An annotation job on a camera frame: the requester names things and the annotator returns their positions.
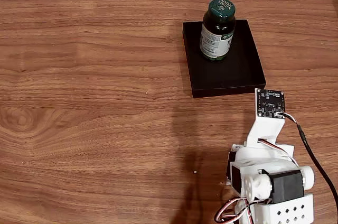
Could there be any green-capped dark pill bottle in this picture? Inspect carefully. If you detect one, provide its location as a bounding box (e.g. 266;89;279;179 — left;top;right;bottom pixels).
199;0;237;62

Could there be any shallow black box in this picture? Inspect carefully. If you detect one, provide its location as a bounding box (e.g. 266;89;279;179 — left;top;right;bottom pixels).
182;19;267;99

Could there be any servo wire across gripper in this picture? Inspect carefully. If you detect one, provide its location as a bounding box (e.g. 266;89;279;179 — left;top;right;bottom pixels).
258;138;299;168

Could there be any black camera cable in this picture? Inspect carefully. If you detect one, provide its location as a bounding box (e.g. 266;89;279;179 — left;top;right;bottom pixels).
276;112;338;198

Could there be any camera board on white mount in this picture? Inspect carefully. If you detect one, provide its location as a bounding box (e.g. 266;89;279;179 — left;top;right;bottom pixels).
246;88;286;150

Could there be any looped red white black wire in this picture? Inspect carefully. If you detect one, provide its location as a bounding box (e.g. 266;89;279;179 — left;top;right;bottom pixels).
213;199;250;222

